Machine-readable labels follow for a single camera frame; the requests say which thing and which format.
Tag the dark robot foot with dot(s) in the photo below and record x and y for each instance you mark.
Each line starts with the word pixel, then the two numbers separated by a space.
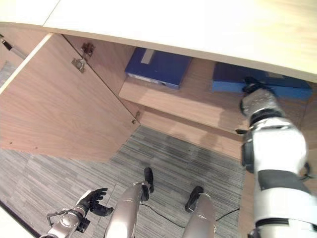
pixel 148 177
pixel 193 199

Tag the dark right robot foot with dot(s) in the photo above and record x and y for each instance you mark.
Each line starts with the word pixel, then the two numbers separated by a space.
pixel 193 199

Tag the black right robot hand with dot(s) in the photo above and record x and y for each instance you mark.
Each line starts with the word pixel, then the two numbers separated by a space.
pixel 252 87

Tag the dark left robot foot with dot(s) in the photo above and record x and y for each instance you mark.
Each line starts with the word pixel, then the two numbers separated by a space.
pixel 148 177

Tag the white desk edge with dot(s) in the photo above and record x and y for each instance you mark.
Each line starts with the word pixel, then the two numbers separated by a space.
pixel 11 224

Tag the wooden cabinet shelf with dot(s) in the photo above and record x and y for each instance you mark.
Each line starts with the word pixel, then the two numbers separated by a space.
pixel 178 99

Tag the metal cabinet door hinge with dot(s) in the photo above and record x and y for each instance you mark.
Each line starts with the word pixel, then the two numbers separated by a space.
pixel 83 55
pixel 136 117

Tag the black and silver rod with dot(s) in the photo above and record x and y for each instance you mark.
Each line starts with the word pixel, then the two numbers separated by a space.
pixel 11 47

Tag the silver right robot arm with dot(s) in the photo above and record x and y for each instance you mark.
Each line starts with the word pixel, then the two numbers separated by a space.
pixel 275 158

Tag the silver right robot leg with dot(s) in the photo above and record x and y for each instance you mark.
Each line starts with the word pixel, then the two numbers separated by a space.
pixel 201 219

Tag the wooden cabinet door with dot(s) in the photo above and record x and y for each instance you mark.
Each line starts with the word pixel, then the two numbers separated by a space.
pixel 59 106

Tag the dark blue file folder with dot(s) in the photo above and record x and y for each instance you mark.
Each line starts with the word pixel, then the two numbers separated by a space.
pixel 158 70

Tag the wooden office cabinet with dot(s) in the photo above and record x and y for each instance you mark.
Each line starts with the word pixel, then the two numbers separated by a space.
pixel 188 29

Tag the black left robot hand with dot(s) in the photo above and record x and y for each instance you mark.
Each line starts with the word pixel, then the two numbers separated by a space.
pixel 97 208

